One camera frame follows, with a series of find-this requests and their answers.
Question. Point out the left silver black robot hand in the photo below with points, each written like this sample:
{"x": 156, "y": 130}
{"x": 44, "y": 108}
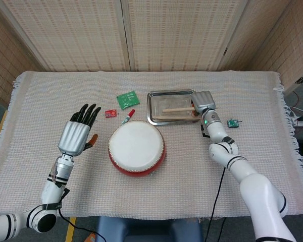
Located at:
{"x": 73, "y": 137}

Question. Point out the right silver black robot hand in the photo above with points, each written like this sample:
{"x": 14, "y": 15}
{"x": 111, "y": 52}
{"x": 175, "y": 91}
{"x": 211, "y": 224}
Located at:
{"x": 204, "y": 100}

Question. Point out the wooden drumstick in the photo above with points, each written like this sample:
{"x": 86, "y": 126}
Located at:
{"x": 176, "y": 117}
{"x": 178, "y": 110}

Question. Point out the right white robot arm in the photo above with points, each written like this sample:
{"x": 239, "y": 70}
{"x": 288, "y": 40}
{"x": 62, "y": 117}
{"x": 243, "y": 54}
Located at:
{"x": 257, "y": 191}

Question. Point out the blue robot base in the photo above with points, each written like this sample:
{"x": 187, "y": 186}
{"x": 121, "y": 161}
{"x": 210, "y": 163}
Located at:
{"x": 149, "y": 230}

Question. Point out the stainless steel tray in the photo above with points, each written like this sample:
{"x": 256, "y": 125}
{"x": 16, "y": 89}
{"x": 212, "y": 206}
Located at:
{"x": 166, "y": 100}

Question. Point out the red drum with white skin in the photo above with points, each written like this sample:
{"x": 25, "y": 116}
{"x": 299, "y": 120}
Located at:
{"x": 135, "y": 146}

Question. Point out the orange snack bag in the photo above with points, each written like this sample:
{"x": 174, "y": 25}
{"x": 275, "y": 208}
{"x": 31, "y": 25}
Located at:
{"x": 91, "y": 237}

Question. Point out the small green toy tank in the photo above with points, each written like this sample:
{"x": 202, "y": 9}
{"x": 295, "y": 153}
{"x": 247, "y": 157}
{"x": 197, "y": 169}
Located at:
{"x": 232, "y": 123}

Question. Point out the small red packet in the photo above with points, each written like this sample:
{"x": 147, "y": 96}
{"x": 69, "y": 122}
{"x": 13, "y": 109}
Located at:
{"x": 111, "y": 113}

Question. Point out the beige woven tablecloth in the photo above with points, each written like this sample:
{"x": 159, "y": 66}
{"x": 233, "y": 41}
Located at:
{"x": 53, "y": 83}

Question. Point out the red capped marker pen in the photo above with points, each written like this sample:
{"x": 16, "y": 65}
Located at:
{"x": 128, "y": 116}

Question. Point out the green circuit board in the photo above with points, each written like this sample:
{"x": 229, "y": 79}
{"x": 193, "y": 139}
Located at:
{"x": 128, "y": 100}

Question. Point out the woven bamboo folding screen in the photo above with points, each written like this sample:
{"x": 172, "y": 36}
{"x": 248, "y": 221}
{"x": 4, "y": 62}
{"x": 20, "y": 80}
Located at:
{"x": 179, "y": 37}

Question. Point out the white power strip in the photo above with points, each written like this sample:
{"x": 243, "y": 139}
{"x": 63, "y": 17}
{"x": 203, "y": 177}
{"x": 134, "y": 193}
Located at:
{"x": 301, "y": 123}

